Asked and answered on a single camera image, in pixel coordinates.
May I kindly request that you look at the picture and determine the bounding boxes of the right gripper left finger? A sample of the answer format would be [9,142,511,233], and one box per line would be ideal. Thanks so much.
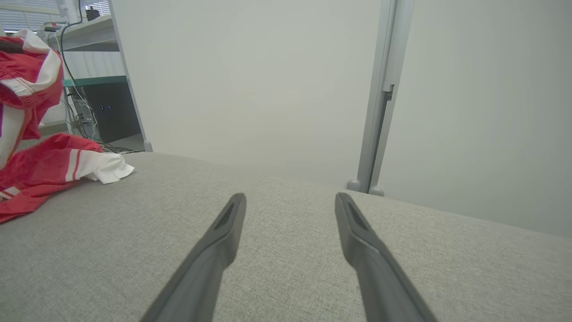
[141,193,247,322]

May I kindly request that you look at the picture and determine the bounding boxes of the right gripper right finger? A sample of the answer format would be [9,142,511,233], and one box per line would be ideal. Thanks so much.
[335,192,437,322]

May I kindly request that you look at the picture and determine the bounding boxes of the red white striped garment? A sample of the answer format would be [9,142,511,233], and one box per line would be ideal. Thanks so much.
[0,133,135,224]
[0,29,64,168]

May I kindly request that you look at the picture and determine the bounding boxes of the black computer tower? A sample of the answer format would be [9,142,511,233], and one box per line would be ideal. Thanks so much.
[83,85,142,144]

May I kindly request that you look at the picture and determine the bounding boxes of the white desk with green edge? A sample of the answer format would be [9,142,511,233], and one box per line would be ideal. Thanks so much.
[47,15,131,88]

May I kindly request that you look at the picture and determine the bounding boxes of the white window blinds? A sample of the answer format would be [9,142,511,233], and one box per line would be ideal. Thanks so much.
[0,0,110,33]

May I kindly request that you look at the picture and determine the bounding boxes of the grey metal partition post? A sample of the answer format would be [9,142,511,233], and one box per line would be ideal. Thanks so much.
[346,0,416,197]

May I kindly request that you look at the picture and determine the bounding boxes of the thin black cable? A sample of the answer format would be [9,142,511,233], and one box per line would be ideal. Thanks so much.
[58,0,101,144]

